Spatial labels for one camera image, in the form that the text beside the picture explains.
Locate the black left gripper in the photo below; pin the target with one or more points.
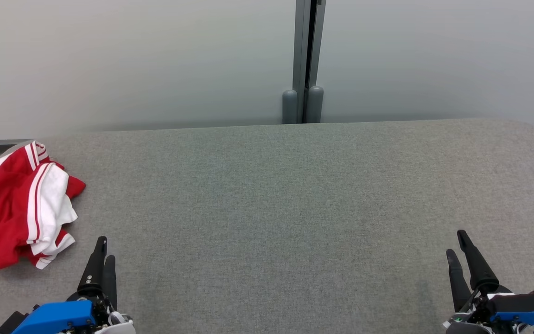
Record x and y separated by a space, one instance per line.
102 301

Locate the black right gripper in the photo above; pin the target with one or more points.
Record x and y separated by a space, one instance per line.
475 320

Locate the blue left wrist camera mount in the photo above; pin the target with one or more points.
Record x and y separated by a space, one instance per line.
56 317

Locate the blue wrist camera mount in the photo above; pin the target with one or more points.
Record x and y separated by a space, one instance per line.
56 317
526 316

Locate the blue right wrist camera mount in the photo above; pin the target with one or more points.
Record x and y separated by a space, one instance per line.
526 316

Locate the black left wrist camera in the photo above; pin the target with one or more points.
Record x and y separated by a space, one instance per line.
11 323

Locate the grey cylinder post foot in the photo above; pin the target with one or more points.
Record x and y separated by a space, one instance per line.
314 104
289 107

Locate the grey metal partition post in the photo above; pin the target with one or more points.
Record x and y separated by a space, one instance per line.
301 46

